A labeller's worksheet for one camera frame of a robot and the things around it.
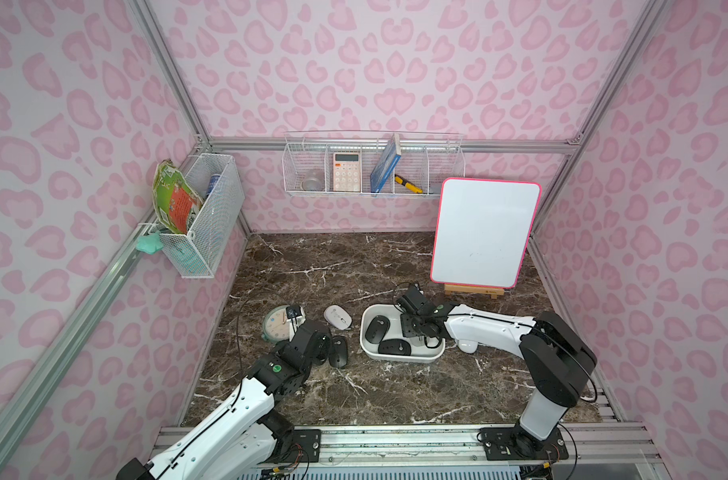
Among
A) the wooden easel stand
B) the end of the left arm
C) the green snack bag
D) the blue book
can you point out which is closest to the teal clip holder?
the green snack bag

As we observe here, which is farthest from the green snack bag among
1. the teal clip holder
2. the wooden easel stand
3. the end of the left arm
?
the wooden easel stand

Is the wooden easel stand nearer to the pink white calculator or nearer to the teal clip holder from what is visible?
the pink white calculator

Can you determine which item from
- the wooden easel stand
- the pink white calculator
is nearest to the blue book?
the pink white calculator

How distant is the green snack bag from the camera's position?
0.68 m

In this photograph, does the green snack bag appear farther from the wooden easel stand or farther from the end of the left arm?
the wooden easel stand

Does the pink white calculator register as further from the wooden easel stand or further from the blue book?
the wooden easel stand

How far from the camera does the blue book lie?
866 mm
